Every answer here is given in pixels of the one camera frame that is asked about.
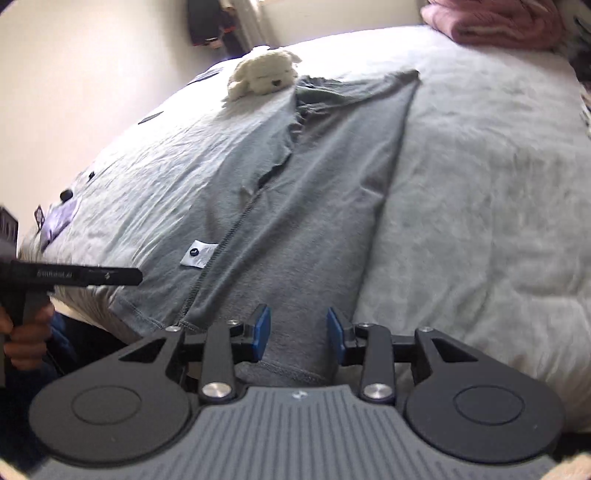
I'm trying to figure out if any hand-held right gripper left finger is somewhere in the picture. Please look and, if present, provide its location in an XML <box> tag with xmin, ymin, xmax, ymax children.
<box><xmin>119</xmin><ymin>304</ymin><xmax>272</xmax><ymax>402</ymax></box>

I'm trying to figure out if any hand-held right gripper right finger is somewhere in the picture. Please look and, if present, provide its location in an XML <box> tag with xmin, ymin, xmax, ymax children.
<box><xmin>326</xmin><ymin>307</ymin><xmax>483</xmax><ymax>402</ymax></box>

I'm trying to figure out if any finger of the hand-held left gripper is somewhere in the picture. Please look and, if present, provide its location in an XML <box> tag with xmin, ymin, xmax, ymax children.
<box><xmin>85</xmin><ymin>267</ymin><xmax>143</xmax><ymax>287</ymax></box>

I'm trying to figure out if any grey shirt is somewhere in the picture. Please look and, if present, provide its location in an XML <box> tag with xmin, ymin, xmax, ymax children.
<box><xmin>111</xmin><ymin>69</ymin><xmax>421</xmax><ymax>388</ymax></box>

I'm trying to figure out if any person's left hand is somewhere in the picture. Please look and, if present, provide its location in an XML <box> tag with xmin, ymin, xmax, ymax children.
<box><xmin>0</xmin><ymin>302</ymin><xmax>56</xmax><ymax>370</ymax></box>

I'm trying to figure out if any purple cloth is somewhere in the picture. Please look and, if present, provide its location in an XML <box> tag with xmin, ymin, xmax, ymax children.
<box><xmin>34</xmin><ymin>200</ymin><xmax>79</xmax><ymax>252</ymax></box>

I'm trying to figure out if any person's dark blue clothing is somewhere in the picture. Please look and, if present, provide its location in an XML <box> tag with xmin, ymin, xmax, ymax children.
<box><xmin>0</xmin><ymin>314</ymin><xmax>130</xmax><ymax>462</ymax></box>

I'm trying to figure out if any white plush dog toy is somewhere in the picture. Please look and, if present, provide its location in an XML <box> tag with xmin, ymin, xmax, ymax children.
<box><xmin>225</xmin><ymin>50</ymin><xmax>303</xmax><ymax>101</ymax></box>

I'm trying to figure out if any hanging dark jacket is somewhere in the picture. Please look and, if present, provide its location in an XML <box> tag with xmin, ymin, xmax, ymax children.
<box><xmin>187</xmin><ymin>0</ymin><xmax>241</xmax><ymax>49</ymax></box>

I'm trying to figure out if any grey star-print curtain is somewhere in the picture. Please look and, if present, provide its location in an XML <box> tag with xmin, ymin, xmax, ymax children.
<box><xmin>231</xmin><ymin>0</ymin><xmax>278</xmax><ymax>49</ymax></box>

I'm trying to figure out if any pink folded quilt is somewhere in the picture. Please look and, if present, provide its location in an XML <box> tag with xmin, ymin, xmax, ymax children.
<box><xmin>422</xmin><ymin>0</ymin><xmax>564</xmax><ymax>49</ymax></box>

